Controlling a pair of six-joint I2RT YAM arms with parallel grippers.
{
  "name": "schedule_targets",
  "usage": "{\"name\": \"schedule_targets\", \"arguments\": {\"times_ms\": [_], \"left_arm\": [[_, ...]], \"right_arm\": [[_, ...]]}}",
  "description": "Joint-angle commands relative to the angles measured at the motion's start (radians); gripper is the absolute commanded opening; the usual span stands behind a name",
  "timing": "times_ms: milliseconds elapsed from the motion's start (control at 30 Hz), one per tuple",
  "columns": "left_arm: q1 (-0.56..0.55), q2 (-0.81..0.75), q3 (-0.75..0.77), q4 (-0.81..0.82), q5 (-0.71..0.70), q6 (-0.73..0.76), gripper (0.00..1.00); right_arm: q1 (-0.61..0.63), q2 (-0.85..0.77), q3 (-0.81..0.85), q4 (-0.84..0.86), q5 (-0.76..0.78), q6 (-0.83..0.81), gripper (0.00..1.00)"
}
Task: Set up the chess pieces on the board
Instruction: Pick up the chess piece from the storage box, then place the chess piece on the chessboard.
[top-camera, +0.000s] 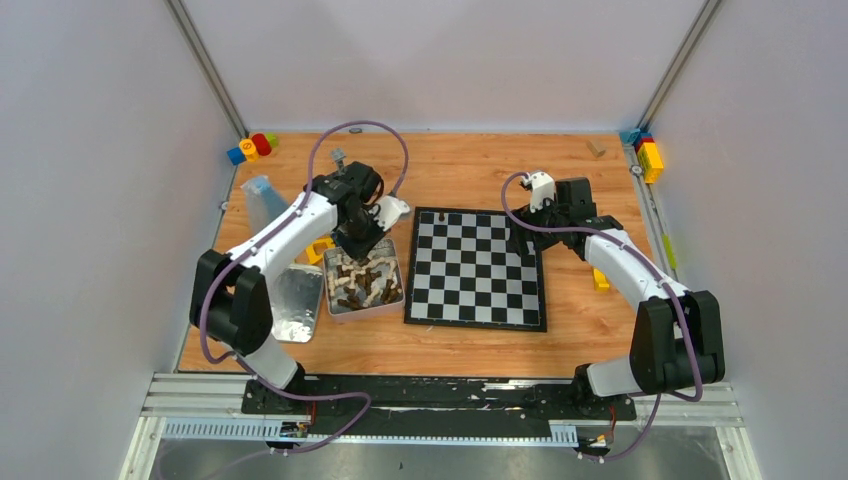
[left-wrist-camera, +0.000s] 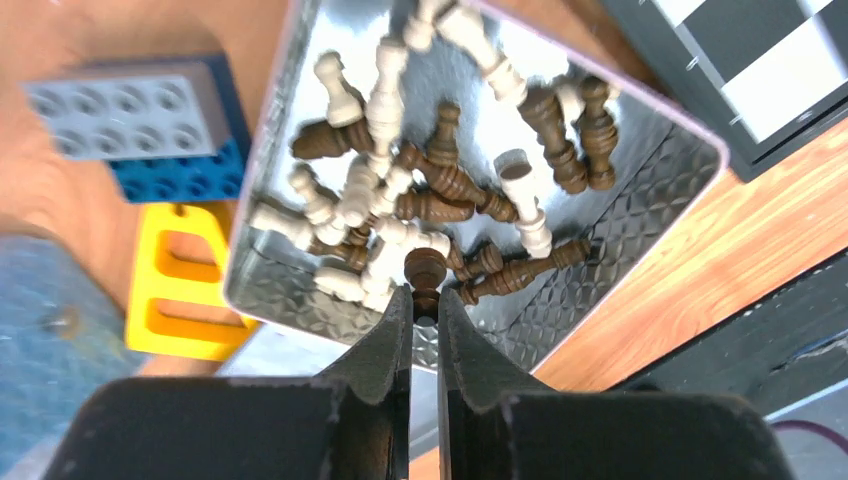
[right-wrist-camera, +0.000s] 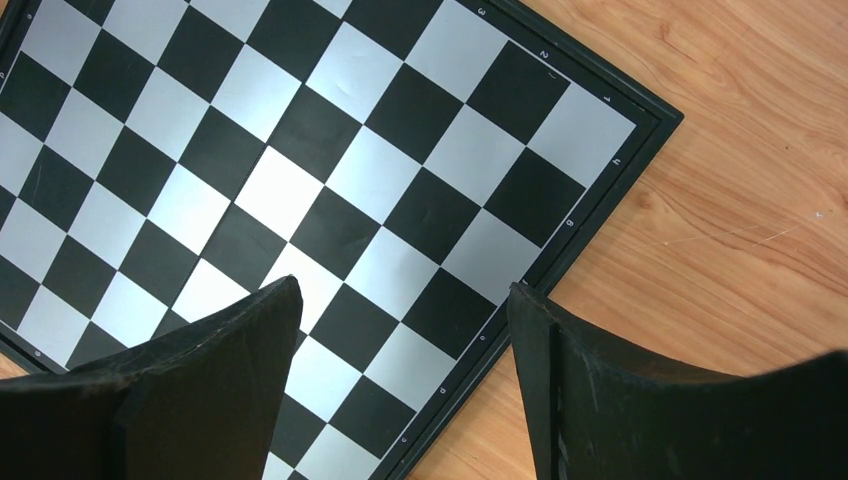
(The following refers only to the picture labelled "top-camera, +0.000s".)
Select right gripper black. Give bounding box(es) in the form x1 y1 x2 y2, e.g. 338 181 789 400
508 193 568 257

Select folding chess board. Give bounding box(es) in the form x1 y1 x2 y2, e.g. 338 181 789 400
404 207 548 332

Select silver tin lid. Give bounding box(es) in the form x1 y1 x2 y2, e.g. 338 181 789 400
269 263 325 344

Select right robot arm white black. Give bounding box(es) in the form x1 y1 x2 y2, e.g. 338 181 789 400
504 171 725 418

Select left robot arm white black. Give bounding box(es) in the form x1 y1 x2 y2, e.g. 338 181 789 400
189 162 391 413

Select pink tin box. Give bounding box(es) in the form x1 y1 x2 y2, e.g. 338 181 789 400
322 238 405 323

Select yellow plastic block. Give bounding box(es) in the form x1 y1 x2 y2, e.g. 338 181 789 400
592 268 611 292

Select grey lego baseplate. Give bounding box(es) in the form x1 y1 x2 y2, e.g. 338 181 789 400
331 148 347 175

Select small wooden block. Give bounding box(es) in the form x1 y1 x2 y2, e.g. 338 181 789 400
586 140 606 158

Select coloured toy blocks cluster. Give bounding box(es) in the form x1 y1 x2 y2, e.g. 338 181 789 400
226 133 279 166

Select stacked coloured bricks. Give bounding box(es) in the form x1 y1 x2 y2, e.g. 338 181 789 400
619 129 665 185

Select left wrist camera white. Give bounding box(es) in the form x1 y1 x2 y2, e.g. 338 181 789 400
372 195 411 232

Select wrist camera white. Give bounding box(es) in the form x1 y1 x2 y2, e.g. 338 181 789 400
372 195 411 232
524 171 556 213

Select yellow plastic frame piece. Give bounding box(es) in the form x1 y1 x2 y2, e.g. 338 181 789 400
305 237 336 265

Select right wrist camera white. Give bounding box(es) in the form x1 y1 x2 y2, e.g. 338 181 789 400
524 171 556 213

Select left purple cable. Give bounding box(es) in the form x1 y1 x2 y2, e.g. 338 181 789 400
197 120 411 458

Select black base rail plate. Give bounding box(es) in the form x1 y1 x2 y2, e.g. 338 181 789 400
241 374 636 438

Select aluminium frame rail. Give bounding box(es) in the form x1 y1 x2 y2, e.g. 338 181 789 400
121 372 761 479

